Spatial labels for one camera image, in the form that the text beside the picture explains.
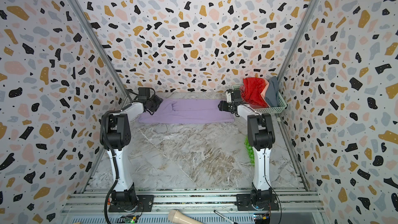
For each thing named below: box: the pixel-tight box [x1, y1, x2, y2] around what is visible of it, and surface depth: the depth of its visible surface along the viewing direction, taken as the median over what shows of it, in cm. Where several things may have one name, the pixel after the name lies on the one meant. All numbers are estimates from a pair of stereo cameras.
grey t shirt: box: [264, 76, 279, 108], surface depth 111 cm
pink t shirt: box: [253, 77, 269, 109], surface depth 111 cm
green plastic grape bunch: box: [244, 135, 255, 167], surface depth 90 cm
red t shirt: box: [239, 77, 269, 109], surface depth 112 cm
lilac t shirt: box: [137, 98, 235, 124], surface depth 112 cm
